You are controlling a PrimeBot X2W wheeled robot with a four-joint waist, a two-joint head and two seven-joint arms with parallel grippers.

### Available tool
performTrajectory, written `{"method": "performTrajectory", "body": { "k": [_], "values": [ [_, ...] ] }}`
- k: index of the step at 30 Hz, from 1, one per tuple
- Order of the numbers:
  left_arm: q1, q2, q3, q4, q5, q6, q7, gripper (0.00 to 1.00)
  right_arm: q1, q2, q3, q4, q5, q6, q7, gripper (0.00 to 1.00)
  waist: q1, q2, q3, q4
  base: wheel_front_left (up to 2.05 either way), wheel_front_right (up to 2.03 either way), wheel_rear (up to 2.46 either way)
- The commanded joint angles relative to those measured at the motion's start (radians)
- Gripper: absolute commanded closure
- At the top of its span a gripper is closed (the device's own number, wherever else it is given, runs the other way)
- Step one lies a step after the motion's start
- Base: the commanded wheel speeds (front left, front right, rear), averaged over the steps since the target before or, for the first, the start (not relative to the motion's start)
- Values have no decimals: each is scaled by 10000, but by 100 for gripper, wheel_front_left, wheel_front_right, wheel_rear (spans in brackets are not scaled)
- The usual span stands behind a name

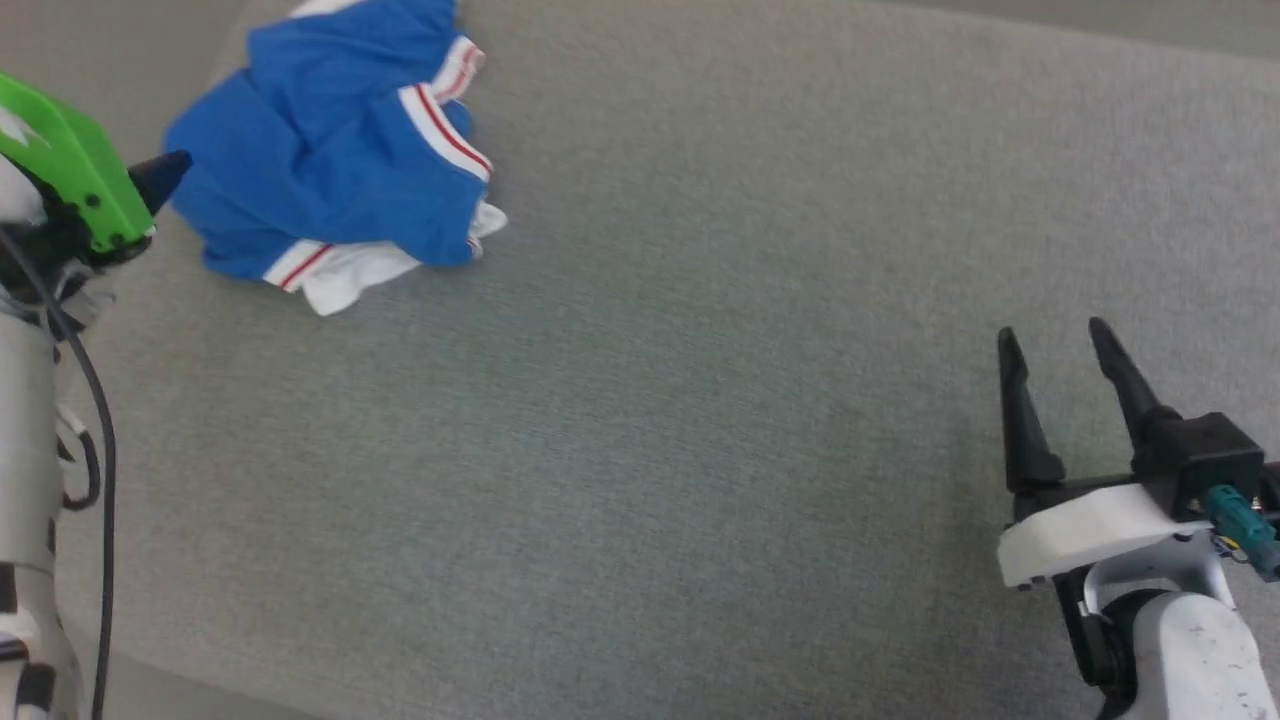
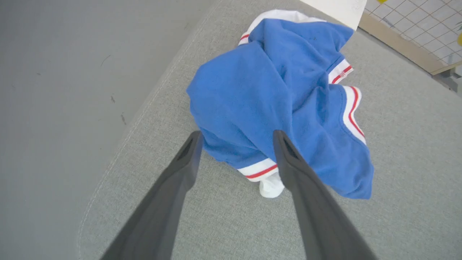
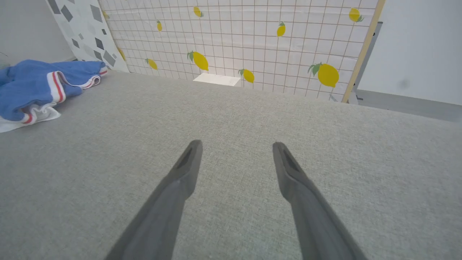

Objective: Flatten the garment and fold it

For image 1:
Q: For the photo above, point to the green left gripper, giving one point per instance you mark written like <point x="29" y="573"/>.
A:
<point x="75" y="160"/>

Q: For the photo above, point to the blue white red-striped garment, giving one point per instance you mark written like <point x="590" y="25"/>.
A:
<point x="330" y="150"/>

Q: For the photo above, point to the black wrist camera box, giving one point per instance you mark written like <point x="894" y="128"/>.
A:
<point x="1210" y="450"/>

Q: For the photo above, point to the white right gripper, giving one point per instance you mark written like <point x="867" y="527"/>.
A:
<point x="1090" y="530"/>

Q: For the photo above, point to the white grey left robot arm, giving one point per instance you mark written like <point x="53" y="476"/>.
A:
<point x="25" y="450"/>

